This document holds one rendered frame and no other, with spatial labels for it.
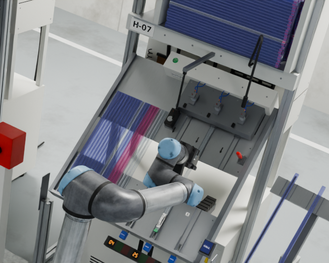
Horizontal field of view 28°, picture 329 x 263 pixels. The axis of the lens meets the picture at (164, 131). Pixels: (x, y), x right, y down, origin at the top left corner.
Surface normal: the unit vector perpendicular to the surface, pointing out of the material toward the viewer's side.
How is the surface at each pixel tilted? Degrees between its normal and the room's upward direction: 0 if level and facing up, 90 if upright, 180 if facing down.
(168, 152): 57
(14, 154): 90
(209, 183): 0
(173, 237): 43
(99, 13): 90
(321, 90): 90
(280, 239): 0
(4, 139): 90
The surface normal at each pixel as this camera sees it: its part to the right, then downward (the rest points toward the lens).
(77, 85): 0.19, -0.87
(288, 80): -0.47, 0.33
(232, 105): -0.18, -0.41
